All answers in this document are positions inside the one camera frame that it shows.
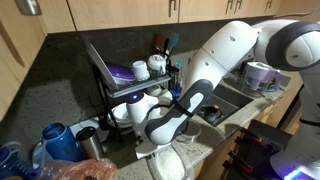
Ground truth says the rectangular clear plastic container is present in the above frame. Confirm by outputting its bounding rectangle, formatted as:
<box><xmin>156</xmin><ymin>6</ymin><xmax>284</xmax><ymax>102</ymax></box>
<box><xmin>146</xmin><ymin>141</ymin><xmax>196</xmax><ymax>180</ymax></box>

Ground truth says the purple bowl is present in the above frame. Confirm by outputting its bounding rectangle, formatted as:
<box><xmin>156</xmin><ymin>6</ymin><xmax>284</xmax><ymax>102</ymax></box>
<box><xmin>105</xmin><ymin>63</ymin><xmax>136</xmax><ymax>86</ymax></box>

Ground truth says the blue dish soap bottle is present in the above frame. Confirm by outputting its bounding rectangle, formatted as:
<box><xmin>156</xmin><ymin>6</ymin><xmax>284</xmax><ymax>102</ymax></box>
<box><xmin>169</xmin><ymin>61</ymin><xmax>183</xmax><ymax>99</ymax></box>

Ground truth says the black utensil holder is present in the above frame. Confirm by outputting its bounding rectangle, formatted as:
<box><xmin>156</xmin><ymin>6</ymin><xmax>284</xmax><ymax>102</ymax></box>
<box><xmin>166</xmin><ymin>64</ymin><xmax>183</xmax><ymax>93</ymax></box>

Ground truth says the black two-tier dish rack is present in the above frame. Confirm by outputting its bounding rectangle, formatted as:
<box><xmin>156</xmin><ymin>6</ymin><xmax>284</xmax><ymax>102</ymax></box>
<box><xmin>91</xmin><ymin>63</ymin><xmax>178</xmax><ymax>144</ymax></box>

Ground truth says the white mug with red print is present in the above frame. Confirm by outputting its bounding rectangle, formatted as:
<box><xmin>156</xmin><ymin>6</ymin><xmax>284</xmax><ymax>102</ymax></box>
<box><xmin>146</xmin><ymin>54</ymin><xmax>167</xmax><ymax>76</ymax></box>

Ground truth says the black kitchen utensil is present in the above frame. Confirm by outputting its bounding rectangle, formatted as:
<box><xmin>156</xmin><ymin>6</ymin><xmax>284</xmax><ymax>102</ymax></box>
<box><xmin>162</xmin><ymin>37</ymin><xmax>170</xmax><ymax>61</ymax></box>

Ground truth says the white plates stack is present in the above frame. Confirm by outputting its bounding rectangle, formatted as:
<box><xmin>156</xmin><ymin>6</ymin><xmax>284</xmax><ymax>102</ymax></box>
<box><xmin>112</xmin><ymin>102</ymin><xmax>132</xmax><ymax>123</ymax></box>

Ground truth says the red spatula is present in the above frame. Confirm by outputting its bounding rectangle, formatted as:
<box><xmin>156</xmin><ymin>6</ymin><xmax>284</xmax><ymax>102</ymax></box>
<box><xmin>153</xmin><ymin>33</ymin><xmax>165</xmax><ymax>54</ymax></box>

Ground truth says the teal spatula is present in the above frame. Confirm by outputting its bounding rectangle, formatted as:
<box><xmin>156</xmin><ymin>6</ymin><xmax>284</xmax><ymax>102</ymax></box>
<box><xmin>166</xmin><ymin>32</ymin><xmax>179</xmax><ymax>58</ymax></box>

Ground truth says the white dinner plate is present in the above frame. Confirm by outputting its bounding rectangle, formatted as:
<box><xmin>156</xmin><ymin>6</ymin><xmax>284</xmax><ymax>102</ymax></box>
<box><xmin>108</xmin><ymin>114</ymin><xmax>134</xmax><ymax>129</ymax></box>

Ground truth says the large white plate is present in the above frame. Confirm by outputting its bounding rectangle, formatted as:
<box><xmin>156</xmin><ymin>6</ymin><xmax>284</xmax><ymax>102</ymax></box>
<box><xmin>83</xmin><ymin>39</ymin><xmax>118</xmax><ymax>93</ymax></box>

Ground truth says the stainless steel sink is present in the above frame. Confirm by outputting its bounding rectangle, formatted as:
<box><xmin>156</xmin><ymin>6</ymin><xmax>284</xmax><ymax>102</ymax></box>
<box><xmin>196</xmin><ymin>83</ymin><xmax>255</xmax><ymax>127</ymax></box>

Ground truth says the stainless steel tumbler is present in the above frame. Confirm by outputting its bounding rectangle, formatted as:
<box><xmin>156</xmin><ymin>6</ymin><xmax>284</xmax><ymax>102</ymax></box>
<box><xmin>75</xmin><ymin>126</ymin><xmax>106</xmax><ymax>162</ymax></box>

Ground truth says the light wood base cabinet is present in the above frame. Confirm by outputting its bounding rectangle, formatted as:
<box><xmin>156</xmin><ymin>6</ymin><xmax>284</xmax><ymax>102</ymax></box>
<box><xmin>193</xmin><ymin>131</ymin><xmax>241</xmax><ymax>180</ymax></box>

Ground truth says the blue water jug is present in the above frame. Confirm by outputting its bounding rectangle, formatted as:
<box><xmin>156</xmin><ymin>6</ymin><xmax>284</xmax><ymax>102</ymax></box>
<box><xmin>40</xmin><ymin>122</ymin><xmax>84</xmax><ymax>164</ymax></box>

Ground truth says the black robot stand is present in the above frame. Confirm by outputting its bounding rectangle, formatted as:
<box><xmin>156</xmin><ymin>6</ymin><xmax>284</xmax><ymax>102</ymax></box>
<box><xmin>229</xmin><ymin>119</ymin><xmax>294</xmax><ymax>180</ymax></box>

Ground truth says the light wood side cabinet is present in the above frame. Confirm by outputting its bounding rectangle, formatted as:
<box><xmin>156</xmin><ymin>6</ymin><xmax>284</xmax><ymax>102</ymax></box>
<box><xmin>0</xmin><ymin>0</ymin><xmax>46</xmax><ymax>118</ymax></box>

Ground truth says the silver metal cylinder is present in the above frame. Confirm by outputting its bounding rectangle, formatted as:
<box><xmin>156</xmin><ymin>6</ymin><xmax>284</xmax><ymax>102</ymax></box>
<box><xmin>14</xmin><ymin>0</ymin><xmax>43</xmax><ymax>16</ymax></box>

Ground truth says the blue clear measuring pitcher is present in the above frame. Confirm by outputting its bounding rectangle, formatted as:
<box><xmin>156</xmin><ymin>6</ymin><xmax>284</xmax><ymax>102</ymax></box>
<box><xmin>0</xmin><ymin>141</ymin><xmax>34</xmax><ymax>180</ymax></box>

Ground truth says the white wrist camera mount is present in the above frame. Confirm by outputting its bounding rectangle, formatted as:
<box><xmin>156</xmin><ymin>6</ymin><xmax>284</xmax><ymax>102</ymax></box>
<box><xmin>134</xmin><ymin>138</ymin><xmax>175</xmax><ymax>160</ymax></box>

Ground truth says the black clamp with orange handle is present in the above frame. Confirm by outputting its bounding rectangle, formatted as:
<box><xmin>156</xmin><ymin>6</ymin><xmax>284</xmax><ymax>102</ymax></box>
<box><xmin>234</xmin><ymin>127</ymin><xmax>264</xmax><ymax>146</ymax></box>
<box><xmin>221</xmin><ymin>150</ymin><xmax>255</xmax><ymax>176</ymax></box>

